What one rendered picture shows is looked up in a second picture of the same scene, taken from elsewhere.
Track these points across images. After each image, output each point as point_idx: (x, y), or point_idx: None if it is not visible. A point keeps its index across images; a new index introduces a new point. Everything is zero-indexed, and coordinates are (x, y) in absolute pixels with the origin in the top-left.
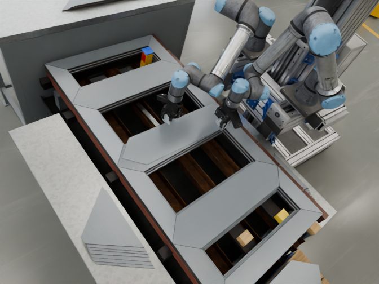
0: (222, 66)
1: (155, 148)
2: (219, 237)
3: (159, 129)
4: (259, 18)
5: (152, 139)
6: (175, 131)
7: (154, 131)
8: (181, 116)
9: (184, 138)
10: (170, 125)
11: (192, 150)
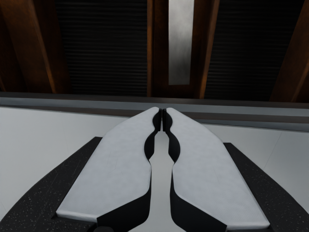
0: None
1: (11, 206)
2: None
3: (79, 138)
4: None
5: (8, 168)
6: (162, 190)
7: (41, 137)
8: (305, 134)
9: (174, 231)
10: (163, 152)
11: (243, 97)
